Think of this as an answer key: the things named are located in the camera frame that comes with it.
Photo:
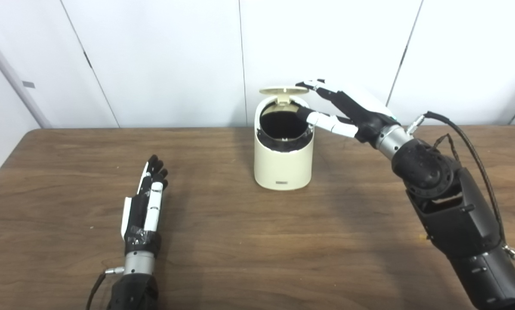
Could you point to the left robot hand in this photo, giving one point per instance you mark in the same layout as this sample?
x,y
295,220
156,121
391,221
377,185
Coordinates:
x,y
139,215

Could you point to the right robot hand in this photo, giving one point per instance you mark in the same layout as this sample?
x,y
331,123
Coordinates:
x,y
360,114

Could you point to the round cream bin lid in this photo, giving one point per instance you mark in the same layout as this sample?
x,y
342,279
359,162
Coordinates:
x,y
283,91

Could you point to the cream-colored bin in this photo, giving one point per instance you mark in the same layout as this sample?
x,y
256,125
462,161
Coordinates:
x,y
283,165

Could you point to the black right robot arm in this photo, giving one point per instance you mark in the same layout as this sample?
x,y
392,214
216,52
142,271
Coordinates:
x,y
451,211

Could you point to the small grey wall tag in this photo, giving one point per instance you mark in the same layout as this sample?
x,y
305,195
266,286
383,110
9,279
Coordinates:
x,y
28,84

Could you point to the grey wall corner strip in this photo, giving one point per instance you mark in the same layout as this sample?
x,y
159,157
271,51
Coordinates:
x,y
14,79

